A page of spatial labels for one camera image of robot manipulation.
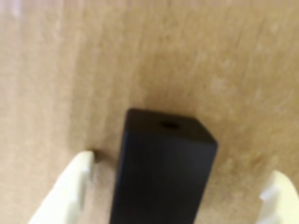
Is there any brown cardboard sheet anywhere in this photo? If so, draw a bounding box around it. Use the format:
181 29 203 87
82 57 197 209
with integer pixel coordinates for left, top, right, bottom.
0 0 299 224

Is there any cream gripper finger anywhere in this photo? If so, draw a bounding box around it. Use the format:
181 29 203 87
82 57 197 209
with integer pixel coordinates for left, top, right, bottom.
256 170 299 224
28 150 96 224

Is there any black rectangular block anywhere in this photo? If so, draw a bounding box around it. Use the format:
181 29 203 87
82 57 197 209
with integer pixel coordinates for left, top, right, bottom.
109 107 219 224

